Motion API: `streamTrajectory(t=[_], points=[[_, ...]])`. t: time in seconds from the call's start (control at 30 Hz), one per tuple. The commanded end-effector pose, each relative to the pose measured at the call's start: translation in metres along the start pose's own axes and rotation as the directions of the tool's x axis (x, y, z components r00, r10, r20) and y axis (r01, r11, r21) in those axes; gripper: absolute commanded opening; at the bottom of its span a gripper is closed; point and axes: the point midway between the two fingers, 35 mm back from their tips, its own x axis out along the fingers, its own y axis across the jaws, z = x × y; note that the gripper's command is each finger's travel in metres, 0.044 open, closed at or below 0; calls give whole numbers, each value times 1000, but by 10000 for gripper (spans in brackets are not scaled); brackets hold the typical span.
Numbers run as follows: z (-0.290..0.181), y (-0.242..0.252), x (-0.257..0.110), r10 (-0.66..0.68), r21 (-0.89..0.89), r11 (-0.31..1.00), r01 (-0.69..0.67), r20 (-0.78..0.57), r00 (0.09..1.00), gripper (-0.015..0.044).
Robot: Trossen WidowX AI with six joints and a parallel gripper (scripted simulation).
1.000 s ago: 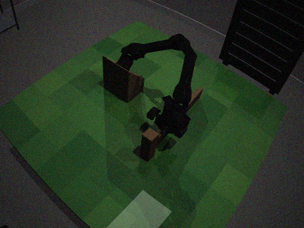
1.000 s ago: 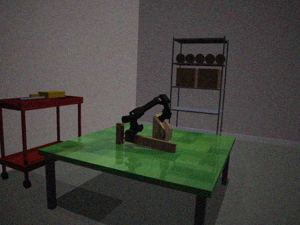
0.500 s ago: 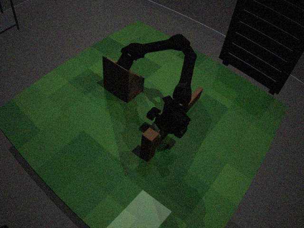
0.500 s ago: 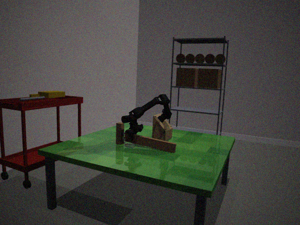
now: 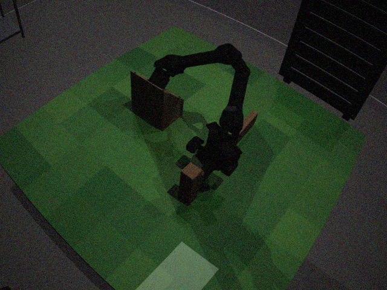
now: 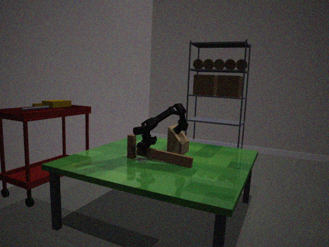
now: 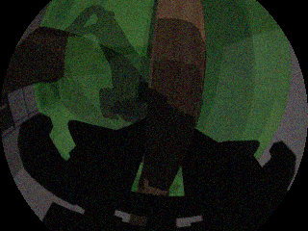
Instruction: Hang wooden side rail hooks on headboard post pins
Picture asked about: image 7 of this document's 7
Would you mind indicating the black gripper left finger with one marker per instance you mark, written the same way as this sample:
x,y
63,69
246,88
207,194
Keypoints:
x,y
124,146

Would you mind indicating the brown wooden rail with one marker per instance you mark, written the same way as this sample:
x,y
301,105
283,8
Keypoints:
x,y
176,83

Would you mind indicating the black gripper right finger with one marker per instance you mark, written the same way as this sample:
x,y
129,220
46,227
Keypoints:
x,y
205,156

